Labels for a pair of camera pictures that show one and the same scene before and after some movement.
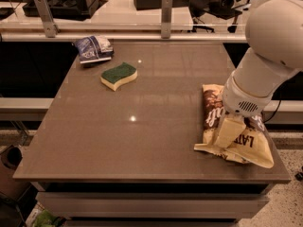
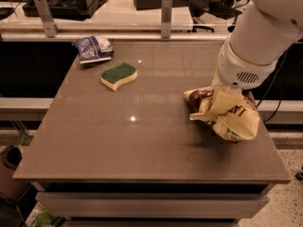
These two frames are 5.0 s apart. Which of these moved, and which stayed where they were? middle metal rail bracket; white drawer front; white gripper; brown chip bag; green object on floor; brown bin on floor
Moved: white gripper; brown chip bag
Stayed: brown bin on floor; green object on floor; middle metal rail bracket; white drawer front
